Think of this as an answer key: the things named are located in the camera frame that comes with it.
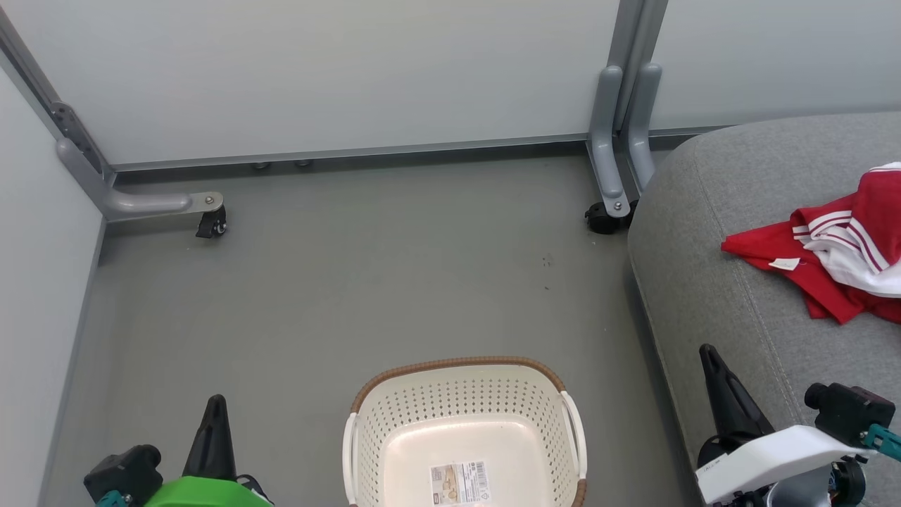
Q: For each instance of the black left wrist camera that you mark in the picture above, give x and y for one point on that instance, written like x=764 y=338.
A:
x=123 y=472

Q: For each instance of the grey partition foot with screw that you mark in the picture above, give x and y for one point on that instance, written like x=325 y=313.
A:
x=607 y=155

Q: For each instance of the grey partition leg with bracket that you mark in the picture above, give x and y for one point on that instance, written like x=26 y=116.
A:
x=141 y=204

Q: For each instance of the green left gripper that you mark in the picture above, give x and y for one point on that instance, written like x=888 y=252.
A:
x=204 y=494

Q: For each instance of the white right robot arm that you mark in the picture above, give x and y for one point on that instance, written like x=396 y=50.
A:
x=809 y=491

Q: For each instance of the white perforated laundry basket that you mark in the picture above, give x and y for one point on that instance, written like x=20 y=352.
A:
x=457 y=429

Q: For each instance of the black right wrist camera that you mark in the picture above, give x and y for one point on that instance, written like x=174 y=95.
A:
x=848 y=412

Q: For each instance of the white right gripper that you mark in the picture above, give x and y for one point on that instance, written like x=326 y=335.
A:
x=774 y=458

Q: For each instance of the black double caster wheel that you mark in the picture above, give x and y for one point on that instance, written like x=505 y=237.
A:
x=602 y=220

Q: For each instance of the red and white garment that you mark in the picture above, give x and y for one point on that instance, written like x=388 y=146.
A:
x=830 y=282

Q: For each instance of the grey fabric sofa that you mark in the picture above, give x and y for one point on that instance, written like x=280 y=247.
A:
x=711 y=317

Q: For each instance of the small black caster wheel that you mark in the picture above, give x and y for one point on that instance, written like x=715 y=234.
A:
x=211 y=224

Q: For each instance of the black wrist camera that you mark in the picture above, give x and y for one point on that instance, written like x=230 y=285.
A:
x=848 y=412
x=123 y=472

